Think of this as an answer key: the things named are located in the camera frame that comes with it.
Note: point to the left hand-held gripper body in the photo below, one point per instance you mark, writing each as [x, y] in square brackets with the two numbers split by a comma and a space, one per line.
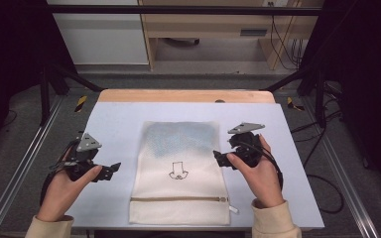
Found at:
[87, 143]

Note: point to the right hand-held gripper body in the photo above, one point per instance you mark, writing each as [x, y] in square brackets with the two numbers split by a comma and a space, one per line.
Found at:
[246, 148]

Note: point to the white mesh laundry bag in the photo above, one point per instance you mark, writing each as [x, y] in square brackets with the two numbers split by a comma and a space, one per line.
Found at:
[178, 155]

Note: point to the person's right hand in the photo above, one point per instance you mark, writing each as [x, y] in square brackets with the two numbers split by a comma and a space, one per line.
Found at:
[261, 181]

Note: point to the person's left hand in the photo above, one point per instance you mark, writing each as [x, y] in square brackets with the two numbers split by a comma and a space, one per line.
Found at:
[59, 195]

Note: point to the white table cover sheet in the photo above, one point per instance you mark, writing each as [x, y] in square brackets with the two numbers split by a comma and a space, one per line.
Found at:
[119, 132]

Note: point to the yellow black tape marker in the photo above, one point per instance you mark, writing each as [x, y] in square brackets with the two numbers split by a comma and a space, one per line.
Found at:
[80, 103]
[292, 104]

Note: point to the black metal stand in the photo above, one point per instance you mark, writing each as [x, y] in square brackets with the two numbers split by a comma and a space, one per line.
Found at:
[319, 95]
[45, 95]

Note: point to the wooden table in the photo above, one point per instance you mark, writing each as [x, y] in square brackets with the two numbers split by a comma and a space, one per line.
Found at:
[178, 95]

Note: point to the white cabinet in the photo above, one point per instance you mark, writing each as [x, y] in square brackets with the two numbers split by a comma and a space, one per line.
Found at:
[102, 39]

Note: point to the black curtain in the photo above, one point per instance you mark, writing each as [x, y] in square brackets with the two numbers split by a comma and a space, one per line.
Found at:
[10, 49]
[367, 66]

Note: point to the wooden desk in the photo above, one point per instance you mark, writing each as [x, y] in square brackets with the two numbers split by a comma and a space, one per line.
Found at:
[205, 24]

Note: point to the aluminium floor rail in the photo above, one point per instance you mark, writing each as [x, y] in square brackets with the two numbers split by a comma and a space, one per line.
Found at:
[344, 172]
[16, 168]

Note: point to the black horizontal frame bar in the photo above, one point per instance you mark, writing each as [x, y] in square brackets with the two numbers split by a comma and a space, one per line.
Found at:
[178, 10]

